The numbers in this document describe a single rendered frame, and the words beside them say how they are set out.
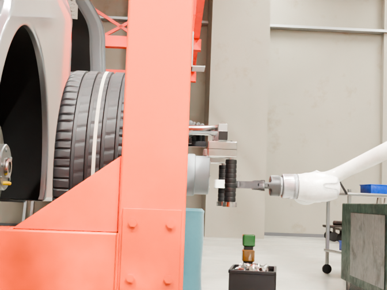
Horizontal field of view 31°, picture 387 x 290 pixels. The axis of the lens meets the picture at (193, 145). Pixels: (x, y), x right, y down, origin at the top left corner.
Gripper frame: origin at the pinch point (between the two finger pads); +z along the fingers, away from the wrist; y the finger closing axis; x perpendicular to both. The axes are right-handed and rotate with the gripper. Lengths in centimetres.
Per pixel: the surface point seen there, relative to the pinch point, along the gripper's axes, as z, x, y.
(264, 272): -10, -26, -44
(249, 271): -5, -26, -44
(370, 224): -137, -20, 302
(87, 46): 93, 115, 302
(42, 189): 68, -4, 18
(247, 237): -7.1, -17.7, -19.1
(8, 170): 71, 2, -22
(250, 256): -8.0, -23.8, -19.1
